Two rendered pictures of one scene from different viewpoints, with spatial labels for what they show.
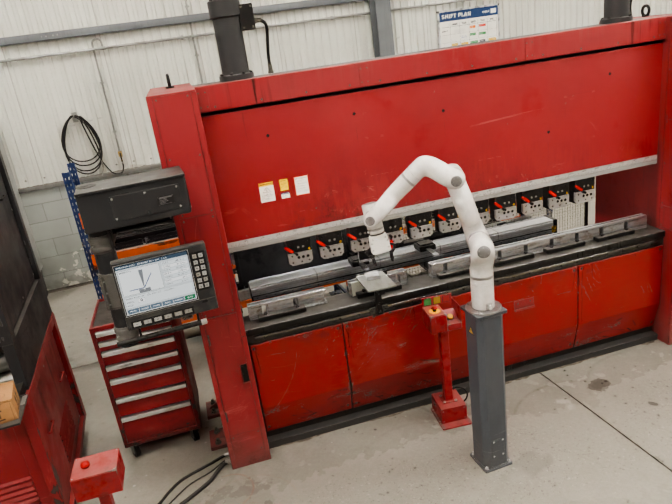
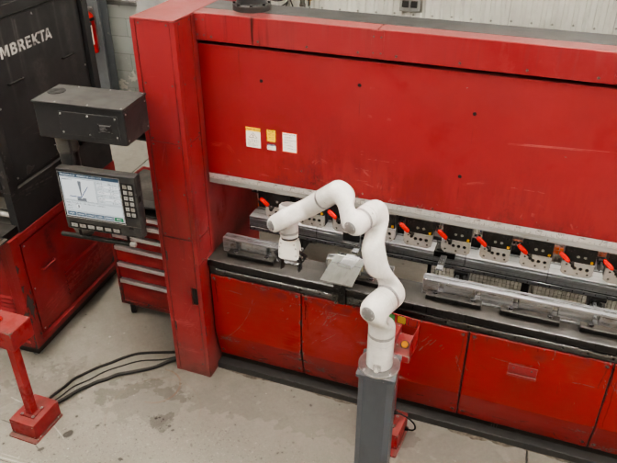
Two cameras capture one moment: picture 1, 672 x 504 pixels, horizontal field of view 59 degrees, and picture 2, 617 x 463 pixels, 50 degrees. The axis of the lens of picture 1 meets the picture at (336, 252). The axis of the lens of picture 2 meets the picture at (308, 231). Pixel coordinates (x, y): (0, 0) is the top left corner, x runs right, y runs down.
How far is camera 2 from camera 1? 1.98 m
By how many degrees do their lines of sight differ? 32
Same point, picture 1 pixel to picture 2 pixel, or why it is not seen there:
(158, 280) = (93, 196)
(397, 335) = (358, 332)
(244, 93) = (241, 30)
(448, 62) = (492, 57)
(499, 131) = (550, 163)
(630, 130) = not seen: outside the picture
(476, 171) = (504, 199)
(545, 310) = (551, 391)
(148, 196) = (90, 120)
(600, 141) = not seen: outside the picture
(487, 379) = (362, 434)
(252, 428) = (196, 344)
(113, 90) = not seen: outside the picture
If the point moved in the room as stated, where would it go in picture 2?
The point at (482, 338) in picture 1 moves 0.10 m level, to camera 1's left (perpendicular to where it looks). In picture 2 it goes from (361, 394) to (342, 386)
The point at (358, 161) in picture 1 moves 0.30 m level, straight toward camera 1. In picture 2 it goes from (355, 139) to (321, 159)
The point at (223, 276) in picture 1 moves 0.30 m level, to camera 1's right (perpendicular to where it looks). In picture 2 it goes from (184, 205) to (226, 220)
